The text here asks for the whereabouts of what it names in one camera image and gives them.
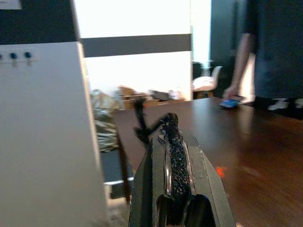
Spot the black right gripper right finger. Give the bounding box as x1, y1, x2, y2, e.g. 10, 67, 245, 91
171, 113, 235, 227

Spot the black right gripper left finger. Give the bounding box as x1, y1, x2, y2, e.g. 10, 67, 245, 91
128, 113, 181, 227

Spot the black key strap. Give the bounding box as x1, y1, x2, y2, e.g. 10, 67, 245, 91
133, 98, 166, 144

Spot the blue phone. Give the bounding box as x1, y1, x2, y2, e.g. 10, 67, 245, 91
219, 96, 245, 110

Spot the person's hand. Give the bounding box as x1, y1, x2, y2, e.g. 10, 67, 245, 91
223, 84, 245, 103

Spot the orange tape mark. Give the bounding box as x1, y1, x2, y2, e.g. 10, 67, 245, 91
214, 166, 227, 178

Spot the dark chair with wooden leg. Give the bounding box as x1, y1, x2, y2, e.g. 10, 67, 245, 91
101, 132, 136, 204

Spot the camouflage fabric bundle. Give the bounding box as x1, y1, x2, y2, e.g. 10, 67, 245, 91
90, 88, 125, 152

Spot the brown cardboard box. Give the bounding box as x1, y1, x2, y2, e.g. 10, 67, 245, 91
117, 85, 149, 110

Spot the white chair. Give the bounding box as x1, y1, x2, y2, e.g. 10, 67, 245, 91
192, 61, 223, 99

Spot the person's dark clothed torso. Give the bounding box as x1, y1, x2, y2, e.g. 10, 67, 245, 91
242, 0, 303, 119

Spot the white paper sheet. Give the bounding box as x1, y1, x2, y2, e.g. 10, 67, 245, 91
0, 0, 23, 10

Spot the blue wall hook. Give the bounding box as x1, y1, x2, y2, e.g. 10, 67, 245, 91
23, 51, 33, 66
9, 51, 19, 67

